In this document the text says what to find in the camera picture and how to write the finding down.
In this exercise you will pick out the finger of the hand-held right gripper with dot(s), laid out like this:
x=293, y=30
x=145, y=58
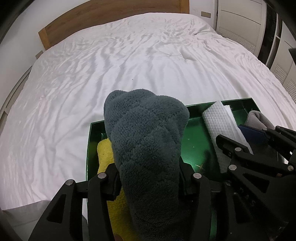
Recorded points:
x=253, y=134
x=245, y=157

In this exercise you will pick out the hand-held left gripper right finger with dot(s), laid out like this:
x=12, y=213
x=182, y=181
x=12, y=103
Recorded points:
x=198, y=192

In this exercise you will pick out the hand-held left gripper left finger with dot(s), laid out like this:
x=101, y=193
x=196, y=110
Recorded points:
x=111, y=183

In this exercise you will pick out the grey fabric pouch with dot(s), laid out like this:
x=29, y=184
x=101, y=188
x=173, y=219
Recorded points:
x=256, y=118

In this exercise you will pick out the yellow cloth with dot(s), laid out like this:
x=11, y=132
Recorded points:
x=105, y=155

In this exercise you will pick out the white cloth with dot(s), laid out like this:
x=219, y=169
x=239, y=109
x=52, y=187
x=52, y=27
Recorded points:
x=219, y=122

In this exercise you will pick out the green tray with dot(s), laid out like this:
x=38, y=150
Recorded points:
x=196, y=143

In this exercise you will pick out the dark teal towel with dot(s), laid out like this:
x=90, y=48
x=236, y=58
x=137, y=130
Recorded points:
x=143, y=139

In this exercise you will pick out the white wardrobe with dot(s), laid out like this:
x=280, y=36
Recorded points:
x=245, y=23

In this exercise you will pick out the bed with white duvet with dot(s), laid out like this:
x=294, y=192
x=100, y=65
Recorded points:
x=92, y=69

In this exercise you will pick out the wooden headboard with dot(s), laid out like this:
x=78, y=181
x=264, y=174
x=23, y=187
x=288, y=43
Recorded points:
x=104, y=16

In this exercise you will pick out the wall switch plate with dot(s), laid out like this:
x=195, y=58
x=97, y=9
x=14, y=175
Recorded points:
x=205, y=14
x=38, y=54

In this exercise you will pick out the white louvered wall panel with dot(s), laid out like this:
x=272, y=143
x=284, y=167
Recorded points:
x=13, y=97

